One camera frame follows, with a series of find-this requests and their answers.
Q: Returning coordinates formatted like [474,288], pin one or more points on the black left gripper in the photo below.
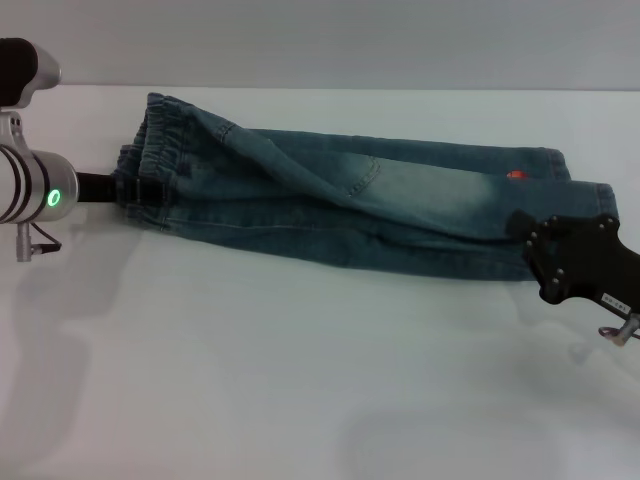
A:
[100,189]

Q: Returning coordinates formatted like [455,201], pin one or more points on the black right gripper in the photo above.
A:
[580,260]

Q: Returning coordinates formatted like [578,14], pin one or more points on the blue denim jeans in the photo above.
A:
[300,215]

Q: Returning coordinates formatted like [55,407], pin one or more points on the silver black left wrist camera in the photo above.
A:
[20,70]

